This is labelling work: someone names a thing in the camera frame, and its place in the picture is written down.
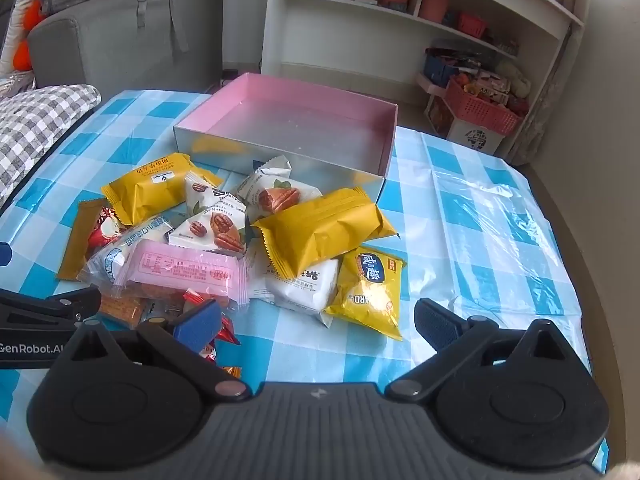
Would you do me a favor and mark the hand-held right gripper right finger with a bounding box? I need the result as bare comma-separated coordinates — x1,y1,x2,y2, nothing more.
385,297,583,403

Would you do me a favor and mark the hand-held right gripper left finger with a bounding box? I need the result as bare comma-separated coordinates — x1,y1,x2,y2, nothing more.
57,300,251,403

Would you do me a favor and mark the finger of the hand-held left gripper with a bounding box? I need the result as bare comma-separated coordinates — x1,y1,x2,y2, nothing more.
0,285,102,324

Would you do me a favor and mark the red and white snack packet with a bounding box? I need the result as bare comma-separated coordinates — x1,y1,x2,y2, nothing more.
86,206,128,261
182,287,241,361

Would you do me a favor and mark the pink snack packet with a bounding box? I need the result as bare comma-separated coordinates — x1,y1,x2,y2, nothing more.
120,239,251,313

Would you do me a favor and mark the gold bar packet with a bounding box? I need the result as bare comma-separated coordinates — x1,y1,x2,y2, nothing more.
56,200,108,281

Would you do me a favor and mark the small yellow blue-label packet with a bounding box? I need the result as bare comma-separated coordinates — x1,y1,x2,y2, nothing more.
322,246,407,342

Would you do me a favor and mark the clear wafer packet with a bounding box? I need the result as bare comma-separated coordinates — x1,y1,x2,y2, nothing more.
97,292,151,331

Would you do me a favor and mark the clear blue-white snack packet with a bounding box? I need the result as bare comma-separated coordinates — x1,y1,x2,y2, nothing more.
77,215,176,286

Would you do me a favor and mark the white pecan snack packet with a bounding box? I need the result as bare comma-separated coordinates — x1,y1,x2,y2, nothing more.
167,199,248,256
182,170,236,221
235,155,323,221

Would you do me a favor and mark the plain white snack packet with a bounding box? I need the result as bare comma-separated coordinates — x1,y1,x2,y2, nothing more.
247,240,341,316

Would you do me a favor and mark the yellow pillow snack packet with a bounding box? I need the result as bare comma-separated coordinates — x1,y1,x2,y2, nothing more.
101,152,224,226
250,186,401,280

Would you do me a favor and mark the white box with pink lining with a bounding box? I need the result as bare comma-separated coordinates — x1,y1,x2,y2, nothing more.
172,72,399,206

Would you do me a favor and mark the blue checked tablecloth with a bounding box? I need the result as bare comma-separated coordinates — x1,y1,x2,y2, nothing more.
0,89,613,466

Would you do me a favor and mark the grey checkered cushion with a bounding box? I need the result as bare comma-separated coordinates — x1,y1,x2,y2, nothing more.
0,84,102,207

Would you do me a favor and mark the white printed box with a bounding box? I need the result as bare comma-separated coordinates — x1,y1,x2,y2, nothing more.
446,117,506,157

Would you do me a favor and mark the large pink plastic basket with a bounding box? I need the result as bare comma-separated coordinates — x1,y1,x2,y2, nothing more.
444,76,524,137

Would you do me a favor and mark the blue box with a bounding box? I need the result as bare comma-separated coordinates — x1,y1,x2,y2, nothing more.
424,52,459,87

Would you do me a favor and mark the grey sofa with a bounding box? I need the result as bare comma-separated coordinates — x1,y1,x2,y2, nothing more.
27,0,226,97

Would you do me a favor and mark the orange plush toy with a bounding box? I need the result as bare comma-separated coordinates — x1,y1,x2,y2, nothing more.
12,0,45,72

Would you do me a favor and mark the white bookshelf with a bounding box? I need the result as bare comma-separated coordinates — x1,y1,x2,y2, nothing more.
260,0,587,161

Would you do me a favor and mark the small red basket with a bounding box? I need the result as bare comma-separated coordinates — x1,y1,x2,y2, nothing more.
457,12,489,39

